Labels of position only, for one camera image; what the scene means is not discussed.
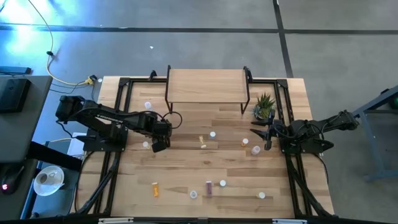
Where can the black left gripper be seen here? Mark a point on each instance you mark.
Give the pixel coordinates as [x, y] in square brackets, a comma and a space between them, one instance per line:
[161, 129]

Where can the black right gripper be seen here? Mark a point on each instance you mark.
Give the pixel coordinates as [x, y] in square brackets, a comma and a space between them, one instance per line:
[276, 130]

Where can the orange pill bottle white cap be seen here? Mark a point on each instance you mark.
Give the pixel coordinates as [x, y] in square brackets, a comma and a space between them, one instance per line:
[155, 189]
[244, 142]

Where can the clear plastic pill bottle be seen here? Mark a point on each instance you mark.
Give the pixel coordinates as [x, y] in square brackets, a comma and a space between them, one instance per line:
[255, 150]
[193, 194]
[148, 105]

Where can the yellow pill bottle white cap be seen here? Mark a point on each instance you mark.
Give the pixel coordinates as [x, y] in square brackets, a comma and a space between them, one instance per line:
[261, 195]
[145, 144]
[202, 140]

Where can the blue pill bottle white cap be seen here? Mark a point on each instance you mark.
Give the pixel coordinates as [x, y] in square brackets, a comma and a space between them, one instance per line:
[222, 183]
[212, 134]

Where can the purple pill bottle white cap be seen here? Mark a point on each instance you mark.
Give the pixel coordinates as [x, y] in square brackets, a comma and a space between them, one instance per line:
[209, 188]

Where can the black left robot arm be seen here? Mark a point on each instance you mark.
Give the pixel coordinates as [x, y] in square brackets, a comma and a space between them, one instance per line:
[102, 116]

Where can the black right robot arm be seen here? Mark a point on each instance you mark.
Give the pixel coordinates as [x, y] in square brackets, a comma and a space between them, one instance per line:
[342, 123]

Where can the potted green succulent plant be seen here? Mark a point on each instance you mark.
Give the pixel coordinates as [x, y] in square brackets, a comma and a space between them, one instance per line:
[263, 105]

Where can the black clamp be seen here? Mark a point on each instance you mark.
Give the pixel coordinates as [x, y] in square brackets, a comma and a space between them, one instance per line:
[152, 74]
[250, 76]

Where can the white paper sheet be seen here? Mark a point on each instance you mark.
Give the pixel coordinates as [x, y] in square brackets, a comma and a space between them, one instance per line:
[74, 147]

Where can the black desk beam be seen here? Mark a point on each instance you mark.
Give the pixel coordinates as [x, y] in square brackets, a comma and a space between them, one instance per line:
[53, 155]

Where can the grey metal stand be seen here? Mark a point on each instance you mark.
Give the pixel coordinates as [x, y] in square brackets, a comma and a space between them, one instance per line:
[375, 158]

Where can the grey desk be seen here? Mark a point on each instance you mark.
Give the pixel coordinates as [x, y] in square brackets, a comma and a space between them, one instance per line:
[28, 124]

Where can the green round object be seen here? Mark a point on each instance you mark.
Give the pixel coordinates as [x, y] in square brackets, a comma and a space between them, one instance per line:
[395, 102]

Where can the black box device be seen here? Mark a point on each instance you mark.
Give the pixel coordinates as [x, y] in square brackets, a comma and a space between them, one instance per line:
[12, 95]

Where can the dark flat bar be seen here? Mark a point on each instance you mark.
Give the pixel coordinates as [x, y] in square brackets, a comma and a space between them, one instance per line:
[15, 70]

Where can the black computer mouse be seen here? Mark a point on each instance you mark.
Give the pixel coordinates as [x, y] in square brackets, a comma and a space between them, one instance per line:
[10, 180]

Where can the black metal table frame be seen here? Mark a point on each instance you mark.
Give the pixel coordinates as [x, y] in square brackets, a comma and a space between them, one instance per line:
[141, 80]

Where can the wooden shelf with black frame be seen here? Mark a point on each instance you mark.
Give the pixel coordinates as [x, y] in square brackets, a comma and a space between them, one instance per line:
[205, 85]

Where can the silver bracket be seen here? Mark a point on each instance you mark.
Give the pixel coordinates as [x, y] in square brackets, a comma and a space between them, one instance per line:
[289, 221]
[115, 220]

